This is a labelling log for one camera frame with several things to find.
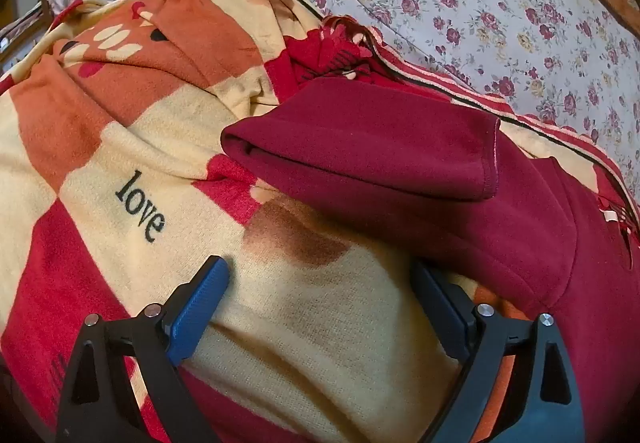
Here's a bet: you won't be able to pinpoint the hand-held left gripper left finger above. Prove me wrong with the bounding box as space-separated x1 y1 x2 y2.
55 255 231 443

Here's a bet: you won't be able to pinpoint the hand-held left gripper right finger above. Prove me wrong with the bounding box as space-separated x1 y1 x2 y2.
410 260 586 443

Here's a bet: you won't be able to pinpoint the maroon garment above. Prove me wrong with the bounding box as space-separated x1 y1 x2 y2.
220 77 640 443

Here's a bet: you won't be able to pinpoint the checkered printed blanket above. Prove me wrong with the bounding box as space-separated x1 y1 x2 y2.
0 0 640 443

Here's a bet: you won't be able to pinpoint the wooden furniture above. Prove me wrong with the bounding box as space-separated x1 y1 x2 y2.
0 0 56 74

